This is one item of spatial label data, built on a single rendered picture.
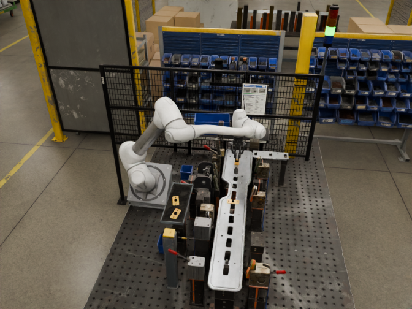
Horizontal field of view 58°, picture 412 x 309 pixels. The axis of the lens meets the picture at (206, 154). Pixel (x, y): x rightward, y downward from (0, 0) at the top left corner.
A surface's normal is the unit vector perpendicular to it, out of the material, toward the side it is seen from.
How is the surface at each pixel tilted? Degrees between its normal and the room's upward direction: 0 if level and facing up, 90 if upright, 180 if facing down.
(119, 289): 0
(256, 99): 90
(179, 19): 90
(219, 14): 90
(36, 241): 0
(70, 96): 90
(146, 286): 0
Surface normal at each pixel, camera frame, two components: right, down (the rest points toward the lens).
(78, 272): 0.00, -0.83
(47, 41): -0.15, 0.55
